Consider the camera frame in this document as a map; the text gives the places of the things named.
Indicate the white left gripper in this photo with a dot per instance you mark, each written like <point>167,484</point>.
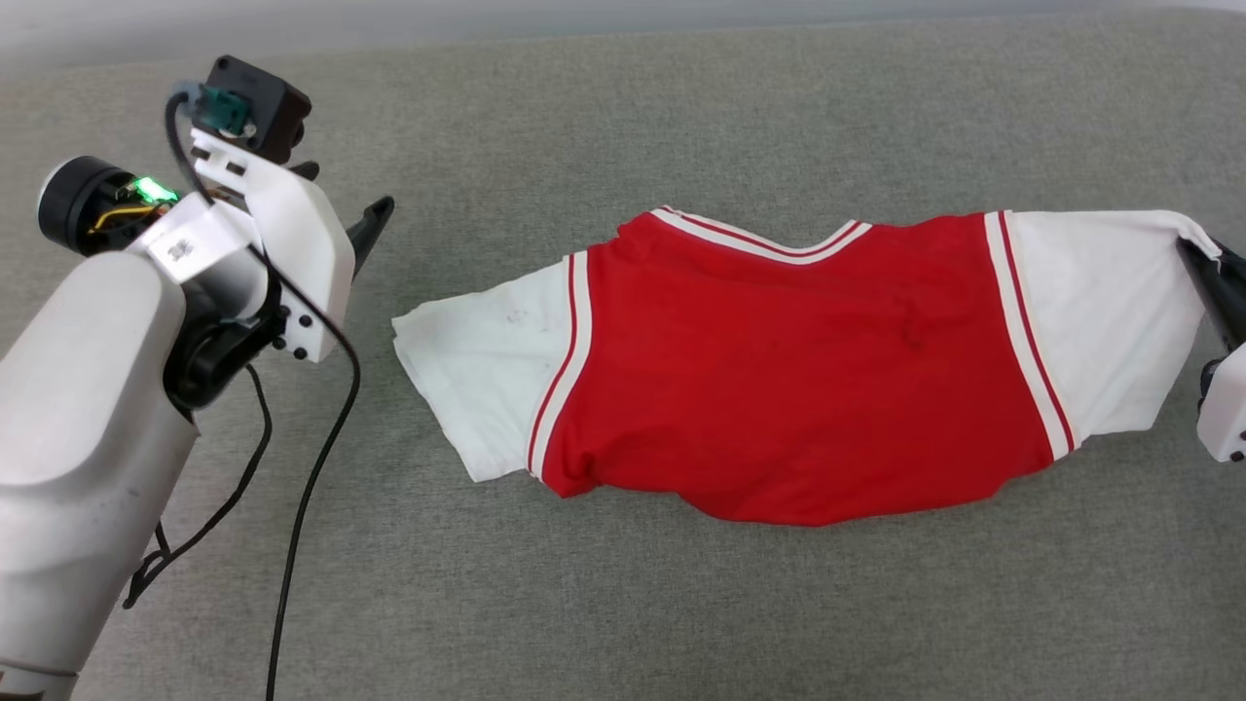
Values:
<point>302,253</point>

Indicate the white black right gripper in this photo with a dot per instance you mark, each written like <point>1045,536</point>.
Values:
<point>1228,409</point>

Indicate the red and white jersey shirt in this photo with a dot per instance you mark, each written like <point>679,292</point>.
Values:
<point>779,370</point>

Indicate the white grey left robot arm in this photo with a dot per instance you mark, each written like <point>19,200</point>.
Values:
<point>78,409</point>

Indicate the grey fabric sofa surface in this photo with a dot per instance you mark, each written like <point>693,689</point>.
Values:
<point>623,604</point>

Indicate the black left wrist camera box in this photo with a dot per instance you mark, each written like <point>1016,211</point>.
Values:
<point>263,102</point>

